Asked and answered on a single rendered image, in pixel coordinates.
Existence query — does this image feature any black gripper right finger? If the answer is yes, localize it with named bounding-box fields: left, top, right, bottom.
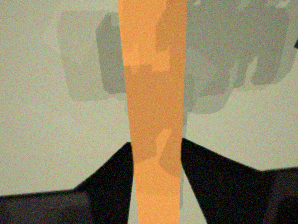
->
left=181, top=138, right=298, bottom=224

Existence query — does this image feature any orange bar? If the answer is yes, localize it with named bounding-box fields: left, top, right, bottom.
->
left=117, top=0, right=187, bottom=224

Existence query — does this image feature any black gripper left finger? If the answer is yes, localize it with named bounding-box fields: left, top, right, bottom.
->
left=0, top=142, right=134, bottom=224

